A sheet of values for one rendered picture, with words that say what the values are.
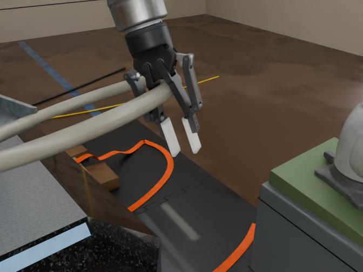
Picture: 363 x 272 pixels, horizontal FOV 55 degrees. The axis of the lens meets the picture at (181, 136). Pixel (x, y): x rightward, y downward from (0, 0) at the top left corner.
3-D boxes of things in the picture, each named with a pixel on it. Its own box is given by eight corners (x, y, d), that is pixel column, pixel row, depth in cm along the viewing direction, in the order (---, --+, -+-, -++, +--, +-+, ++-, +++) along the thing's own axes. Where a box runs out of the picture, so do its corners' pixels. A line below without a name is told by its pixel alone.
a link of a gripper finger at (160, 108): (149, 63, 59) (141, 64, 60) (159, 125, 63) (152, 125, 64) (158, 59, 63) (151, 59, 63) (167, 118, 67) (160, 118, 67)
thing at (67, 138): (-94, 182, 71) (-101, 169, 70) (88, 99, 106) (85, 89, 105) (24, 188, 39) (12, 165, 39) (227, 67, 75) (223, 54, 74)
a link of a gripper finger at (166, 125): (163, 122, 63) (159, 123, 64) (175, 156, 65) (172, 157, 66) (169, 116, 66) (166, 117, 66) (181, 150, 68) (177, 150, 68)
